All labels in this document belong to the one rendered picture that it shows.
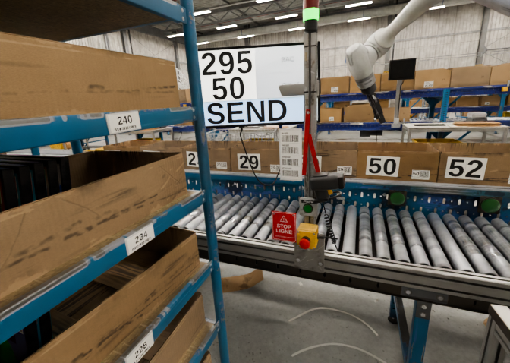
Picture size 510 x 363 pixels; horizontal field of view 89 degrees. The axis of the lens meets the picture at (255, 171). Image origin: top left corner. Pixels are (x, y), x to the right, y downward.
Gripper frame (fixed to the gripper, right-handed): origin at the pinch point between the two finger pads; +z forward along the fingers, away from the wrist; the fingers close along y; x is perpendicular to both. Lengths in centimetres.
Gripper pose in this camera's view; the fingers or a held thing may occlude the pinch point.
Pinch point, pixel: (379, 115)
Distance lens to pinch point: 162.6
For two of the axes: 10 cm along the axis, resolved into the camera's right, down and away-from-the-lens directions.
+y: -0.1, 5.9, -8.1
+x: 8.4, -4.3, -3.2
